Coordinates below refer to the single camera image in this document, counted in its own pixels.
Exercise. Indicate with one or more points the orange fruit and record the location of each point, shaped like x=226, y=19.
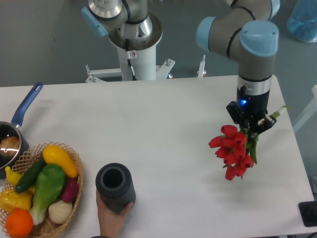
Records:
x=19, y=223

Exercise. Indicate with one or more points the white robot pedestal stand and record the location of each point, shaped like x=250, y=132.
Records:
x=136, y=46

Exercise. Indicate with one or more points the brown bread roll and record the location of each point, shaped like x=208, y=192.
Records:
x=9, y=146

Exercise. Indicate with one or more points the blue plastic bag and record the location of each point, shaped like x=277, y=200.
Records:
x=302, y=23

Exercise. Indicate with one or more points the green bok choy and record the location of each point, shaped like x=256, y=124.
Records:
x=49, y=184

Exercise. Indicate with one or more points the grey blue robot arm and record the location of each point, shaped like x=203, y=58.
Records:
x=246, y=35

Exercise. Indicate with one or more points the dark grey ribbed vase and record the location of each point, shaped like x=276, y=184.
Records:
x=115, y=186

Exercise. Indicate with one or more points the red radish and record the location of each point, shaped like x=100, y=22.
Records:
x=70, y=191

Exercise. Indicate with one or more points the yellow squash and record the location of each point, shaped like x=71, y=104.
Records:
x=54, y=154

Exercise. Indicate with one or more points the blue handled saucepan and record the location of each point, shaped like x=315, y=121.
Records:
x=8, y=129

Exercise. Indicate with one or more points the black device at edge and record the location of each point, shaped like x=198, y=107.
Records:
x=308, y=211

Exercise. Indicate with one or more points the red tulip bouquet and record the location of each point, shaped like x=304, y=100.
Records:
x=237, y=148

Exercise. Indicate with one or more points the white garlic bulb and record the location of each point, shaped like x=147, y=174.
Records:
x=60, y=211

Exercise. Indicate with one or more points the bare human hand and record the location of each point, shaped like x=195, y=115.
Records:
x=110, y=223

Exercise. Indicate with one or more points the dark green cucumber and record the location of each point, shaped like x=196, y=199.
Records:
x=29, y=177

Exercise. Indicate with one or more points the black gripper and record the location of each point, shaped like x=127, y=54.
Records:
x=246, y=106

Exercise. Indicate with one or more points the yellow bell pepper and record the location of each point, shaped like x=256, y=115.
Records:
x=11, y=200

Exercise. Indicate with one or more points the small yellow gourd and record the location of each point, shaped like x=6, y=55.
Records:
x=12, y=176

